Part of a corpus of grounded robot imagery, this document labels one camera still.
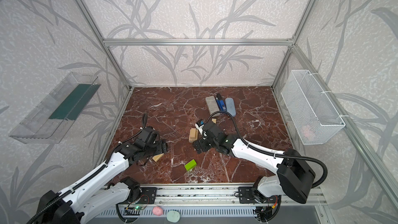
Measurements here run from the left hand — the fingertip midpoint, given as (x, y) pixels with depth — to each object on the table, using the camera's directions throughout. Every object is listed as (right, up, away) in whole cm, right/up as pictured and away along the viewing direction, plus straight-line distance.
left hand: (164, 142), depth 83 cm
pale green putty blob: (+9, -28, -16) cm, 33 cm away
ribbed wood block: (+28, +9, +21) cm, 36 cm away
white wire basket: (+67, +15, -23) cm, 72 cm away
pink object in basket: (+71, +7, -11) cm, 73 cm away
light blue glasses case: (+39, +19, +22) cm, 49 cm away
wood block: (+15, +2, +6) cm, 16 cm away
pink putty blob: (+2, -26, -15) cm, 30 cm away
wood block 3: (-5, -9, +1) cm, 10 cm away
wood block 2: (+17, +2, +8) cm, 19 cm away
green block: (+15, -12, -1) cm, 19 cm away
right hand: (+19, +4, -1) cm, 20 cm away
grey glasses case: (+27, +19, +22) cm, 40 cm away
